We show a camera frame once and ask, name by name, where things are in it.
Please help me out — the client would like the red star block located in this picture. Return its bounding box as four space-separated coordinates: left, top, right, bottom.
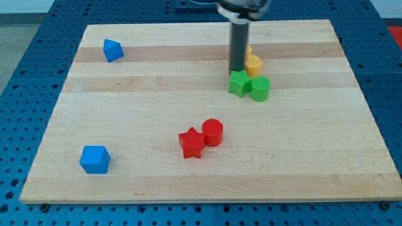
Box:
178 127 206 159

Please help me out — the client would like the red cylinder block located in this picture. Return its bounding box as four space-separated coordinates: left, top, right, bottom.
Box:
202 119 224 147

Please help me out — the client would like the green star block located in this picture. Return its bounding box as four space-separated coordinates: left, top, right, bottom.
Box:
228 70 252 97

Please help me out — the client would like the blue triangular prism block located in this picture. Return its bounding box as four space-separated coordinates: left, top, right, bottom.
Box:
103 39 124 62

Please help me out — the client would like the yellow hexagon block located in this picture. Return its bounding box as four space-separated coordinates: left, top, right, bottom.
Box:
245 54 263 78

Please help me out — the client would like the blue cube block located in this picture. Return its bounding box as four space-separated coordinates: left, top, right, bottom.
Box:
79 146 111 174

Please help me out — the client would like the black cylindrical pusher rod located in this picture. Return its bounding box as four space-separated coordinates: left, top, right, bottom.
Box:
229 18 249 71

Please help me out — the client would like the green cylinder block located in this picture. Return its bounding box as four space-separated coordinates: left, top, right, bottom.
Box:
251 76 271 102

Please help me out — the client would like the wooden board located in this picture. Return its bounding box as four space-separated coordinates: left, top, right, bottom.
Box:
20 19 401 204

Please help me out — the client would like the yellow block behind rod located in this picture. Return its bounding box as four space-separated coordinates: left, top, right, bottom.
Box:
245 44 253 61

